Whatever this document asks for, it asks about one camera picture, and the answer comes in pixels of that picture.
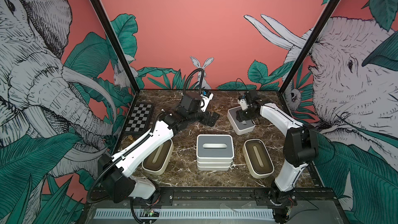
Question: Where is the white box grey lid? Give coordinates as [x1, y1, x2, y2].
[227, 106, 256, 135]
[197, 134, 235, 163]

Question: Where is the cream box dark lid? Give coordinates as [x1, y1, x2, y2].
[243, 139, 275, 179]
[142, 140, 174, 175]

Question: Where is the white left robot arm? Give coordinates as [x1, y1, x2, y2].
[87, 110, 220, 204]

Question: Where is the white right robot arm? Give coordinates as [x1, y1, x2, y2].
[237, 90, 319, 193]

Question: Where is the black white checkerboard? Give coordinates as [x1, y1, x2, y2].
[125, 102, 154, 136]

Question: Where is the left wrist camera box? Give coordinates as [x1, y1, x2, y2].
[180, 91, 206, 113]

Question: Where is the black left camera cable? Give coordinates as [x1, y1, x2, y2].
[182, 68, 206, 95]

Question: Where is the black left corner post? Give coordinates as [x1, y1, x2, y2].
[90, 0, 140, 94]

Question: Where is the black corner post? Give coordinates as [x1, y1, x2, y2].
[278, 0, 341, 94]
[90, 0, 140, 94]

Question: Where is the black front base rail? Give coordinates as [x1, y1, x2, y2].
[85, 186, 325, 215]

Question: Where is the white perforated cable duct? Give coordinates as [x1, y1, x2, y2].
[94, 208, 274, 221]

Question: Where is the black right corner post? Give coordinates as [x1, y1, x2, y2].
[278, 0, 341, 94]

